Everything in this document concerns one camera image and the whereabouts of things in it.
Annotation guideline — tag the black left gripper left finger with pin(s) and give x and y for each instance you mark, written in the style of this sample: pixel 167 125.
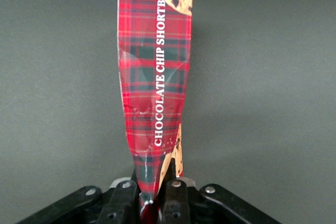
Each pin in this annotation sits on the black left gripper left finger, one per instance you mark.
pixel 120 203

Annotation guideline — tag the red tartan cookie box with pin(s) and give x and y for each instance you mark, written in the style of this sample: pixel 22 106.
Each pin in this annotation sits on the red tartan cookie box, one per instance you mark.
pixel 152 77

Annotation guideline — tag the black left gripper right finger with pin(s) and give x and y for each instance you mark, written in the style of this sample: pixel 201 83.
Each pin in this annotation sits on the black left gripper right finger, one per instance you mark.
pixel 174 203

